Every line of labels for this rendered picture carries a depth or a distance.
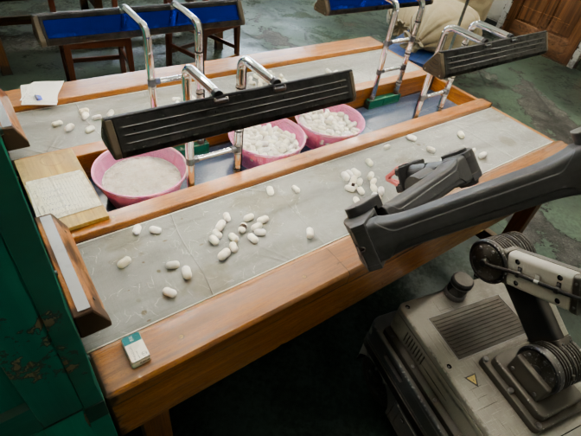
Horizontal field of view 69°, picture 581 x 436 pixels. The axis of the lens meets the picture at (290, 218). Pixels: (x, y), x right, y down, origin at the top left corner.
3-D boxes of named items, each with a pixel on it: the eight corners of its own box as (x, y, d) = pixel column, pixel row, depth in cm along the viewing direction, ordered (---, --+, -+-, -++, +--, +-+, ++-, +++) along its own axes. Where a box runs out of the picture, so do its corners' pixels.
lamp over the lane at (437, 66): (545, 54, 159) (557, 34, 154) (440, 80, 128) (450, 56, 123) (527, 46, 163) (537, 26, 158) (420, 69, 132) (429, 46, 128)
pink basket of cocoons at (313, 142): (373, 148, 164) (379, 126, 158) (320, 166, 151) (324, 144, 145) (330, 115, 179) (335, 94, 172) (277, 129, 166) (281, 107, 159)
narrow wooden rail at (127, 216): (482, 124, 195) (493, 102, 187) (56, 277, 106) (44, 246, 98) (473, 118, 198) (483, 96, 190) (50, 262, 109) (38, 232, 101)
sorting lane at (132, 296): (550, 145, 174) (552, 141, 172) (88, 359, 85) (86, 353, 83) (489, 112, 190) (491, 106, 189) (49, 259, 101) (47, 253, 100)
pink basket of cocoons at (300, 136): (316, 156, 155) (320, 133, 149) (274, 190, 138) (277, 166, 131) (258, 128, 164) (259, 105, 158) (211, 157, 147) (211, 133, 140)
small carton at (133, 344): (151, 360, 81) (150, 355, 80) (133, 368, 80) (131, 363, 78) (139, 336, 85) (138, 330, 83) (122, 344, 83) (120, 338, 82)
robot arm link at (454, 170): (386, 264, 71) (360, 206, 70) (360, 267, 76) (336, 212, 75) (489, 179, 97) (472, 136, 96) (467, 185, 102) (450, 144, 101)
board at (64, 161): (110, 218, 107) (109, 214, 106) (45, 239, 100) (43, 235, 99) (72, 150, 125) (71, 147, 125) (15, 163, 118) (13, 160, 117)
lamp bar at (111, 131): (355, 101, 111) (362, 75, 106) (115, 162, 80) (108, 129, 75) (336, 88, 115) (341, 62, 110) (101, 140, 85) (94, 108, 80)
